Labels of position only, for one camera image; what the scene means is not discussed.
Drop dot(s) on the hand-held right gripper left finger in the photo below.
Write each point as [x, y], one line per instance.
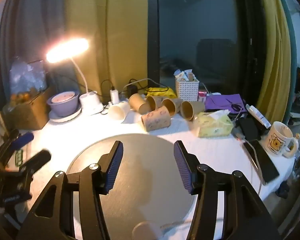
[113, 166]

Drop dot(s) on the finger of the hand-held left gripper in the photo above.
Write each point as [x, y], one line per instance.
[40, 158]
[23, 139]

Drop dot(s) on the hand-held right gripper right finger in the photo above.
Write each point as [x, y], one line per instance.
[182, 170]

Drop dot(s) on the white paper cup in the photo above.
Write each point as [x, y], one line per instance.
[117, 111]

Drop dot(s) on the patterned brown paper cup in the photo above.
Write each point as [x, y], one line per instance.
[156, 121]

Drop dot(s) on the plain brown paper cup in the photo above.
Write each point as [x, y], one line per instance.
[156, 101]
[138, 102]
[191, 108]
[172, 105]

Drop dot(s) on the small white cup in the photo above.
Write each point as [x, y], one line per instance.
[146, 231]

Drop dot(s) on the brown cardboard box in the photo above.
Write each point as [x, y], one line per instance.
[30, 113]

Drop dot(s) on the round grey mat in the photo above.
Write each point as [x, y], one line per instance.
[140, 180]

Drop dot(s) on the white plate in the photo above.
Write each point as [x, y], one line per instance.
[65, 118]

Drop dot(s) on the purple bowl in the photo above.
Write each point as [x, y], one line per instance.
[62, 103]

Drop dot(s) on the yellow-green tissue pack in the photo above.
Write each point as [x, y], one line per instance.
[213, 125]

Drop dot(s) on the clear plastic bag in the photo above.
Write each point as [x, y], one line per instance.
[27, 76]

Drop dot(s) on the white desk lamp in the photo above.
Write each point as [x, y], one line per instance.
[90, 103]

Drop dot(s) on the white charger plug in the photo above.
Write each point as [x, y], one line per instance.
[114, 94]

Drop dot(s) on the pink carton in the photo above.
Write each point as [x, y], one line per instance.
[201, 96]

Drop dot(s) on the black case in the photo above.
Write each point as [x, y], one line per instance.
[249, 129]

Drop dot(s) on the purple cloth pouch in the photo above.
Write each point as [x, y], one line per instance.
[223, 102]

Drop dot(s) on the black charger plug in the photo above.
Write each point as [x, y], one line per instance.
[133, 89]

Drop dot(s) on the yellow packet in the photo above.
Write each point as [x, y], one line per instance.
[161, 92]

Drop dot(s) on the black smartphone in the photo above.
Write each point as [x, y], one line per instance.
[262, 161]

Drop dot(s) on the white plastic basket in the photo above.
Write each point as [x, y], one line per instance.
[186, 88]

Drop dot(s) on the white tube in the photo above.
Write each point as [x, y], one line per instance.
[259, 117]

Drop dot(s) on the white bear mug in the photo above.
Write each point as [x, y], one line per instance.
[279, 140]

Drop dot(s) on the yellow curtain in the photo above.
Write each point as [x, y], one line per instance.
[274, 42]
[107, 17]

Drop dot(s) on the black window frame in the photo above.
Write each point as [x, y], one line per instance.
[153, 30]

